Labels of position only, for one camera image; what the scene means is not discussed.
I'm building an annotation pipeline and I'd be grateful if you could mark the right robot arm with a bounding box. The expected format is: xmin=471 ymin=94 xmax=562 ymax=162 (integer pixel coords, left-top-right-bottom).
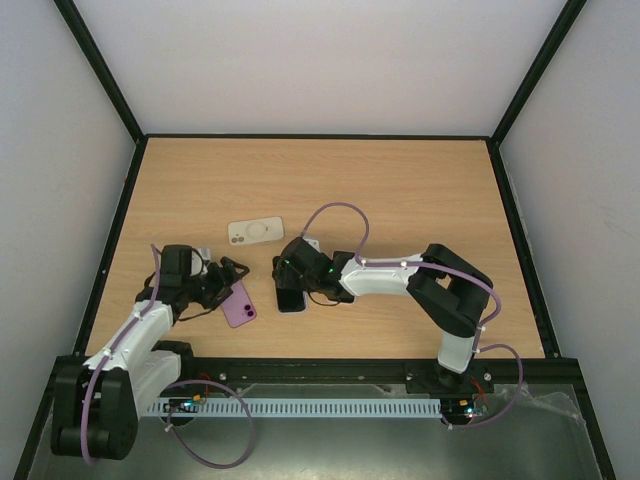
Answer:
xmin=272 ymin=237 xmax=501 ymax=393

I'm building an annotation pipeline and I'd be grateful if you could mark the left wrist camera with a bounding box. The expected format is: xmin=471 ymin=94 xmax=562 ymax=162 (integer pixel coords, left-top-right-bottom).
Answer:
xmin=191 ymin=247 xmax=211 ymax=276

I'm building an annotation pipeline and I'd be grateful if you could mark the light blue slotted cable duct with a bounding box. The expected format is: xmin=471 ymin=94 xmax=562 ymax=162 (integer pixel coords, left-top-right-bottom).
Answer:
xmin=144 ymin=398 xmax=441 ymax=419

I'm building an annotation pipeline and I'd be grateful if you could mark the purple phone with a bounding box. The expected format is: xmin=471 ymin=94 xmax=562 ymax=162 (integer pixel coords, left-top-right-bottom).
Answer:
xmin=220 ymin=281 xmax=257 ymax=328

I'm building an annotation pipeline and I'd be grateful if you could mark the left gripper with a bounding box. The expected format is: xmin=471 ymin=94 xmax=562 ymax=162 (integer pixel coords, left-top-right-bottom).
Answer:
xmin=183 ymin=256 xmax=249 ymax=310

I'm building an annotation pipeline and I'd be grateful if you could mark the beige phone case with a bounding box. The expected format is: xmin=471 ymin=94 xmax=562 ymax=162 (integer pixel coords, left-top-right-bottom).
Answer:
xmin=227 ymin=216 xmax=284 ymax=246

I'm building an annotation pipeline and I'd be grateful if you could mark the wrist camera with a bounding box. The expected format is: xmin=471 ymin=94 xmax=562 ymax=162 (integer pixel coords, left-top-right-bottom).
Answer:
xmin=303 ymin=236 xmax=321 ymax=252
xmin=191 ymin=247 xmax=211 ymax=276

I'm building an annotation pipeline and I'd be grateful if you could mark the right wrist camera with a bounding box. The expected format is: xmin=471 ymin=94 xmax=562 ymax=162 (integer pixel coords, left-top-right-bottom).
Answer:
xmin=303 ymin=236 xmax=321 ymax=252

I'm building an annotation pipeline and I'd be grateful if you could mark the black aluminium frame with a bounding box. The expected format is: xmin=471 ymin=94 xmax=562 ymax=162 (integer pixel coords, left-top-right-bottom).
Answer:
xmin=12 ymin=0 xmax=617 ymax=480

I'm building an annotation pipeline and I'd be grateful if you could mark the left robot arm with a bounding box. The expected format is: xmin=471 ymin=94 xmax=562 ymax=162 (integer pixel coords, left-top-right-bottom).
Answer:
xmin=50 ymin=244 xmax=250 ymax=465

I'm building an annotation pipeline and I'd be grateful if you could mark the grey metal plate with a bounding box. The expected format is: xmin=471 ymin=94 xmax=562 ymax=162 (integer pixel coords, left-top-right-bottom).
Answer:
xmin=29 ymin=385 xmax=600 ymax=479

